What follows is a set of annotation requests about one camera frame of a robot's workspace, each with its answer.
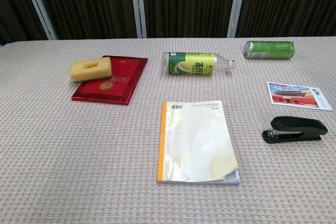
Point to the black stapler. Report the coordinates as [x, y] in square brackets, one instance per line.
[299, 125]

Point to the white notebook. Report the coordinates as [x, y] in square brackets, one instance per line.
[197, 142]

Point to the clear bottle green yellow label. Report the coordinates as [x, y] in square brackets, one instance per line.
[191, 63]

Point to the red foil certificate booklet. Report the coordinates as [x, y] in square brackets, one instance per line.
[119, 83]

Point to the yellow sponge with hole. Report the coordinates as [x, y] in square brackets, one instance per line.
[90, 70]

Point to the dark brown partition panel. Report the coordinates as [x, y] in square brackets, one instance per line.
[86, 3]
[189, 3]
[288, 3]
[13, 6]

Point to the beige woven tablecloth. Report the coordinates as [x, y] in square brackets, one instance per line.
[78, 155]

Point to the green drink can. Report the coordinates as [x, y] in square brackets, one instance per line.
[270, 49]

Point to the red palace postcard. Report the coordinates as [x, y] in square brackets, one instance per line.
[296, 95]

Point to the grey metal partition post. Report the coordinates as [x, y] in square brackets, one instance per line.
[137, 3]
[237, 3]
[39, 6]

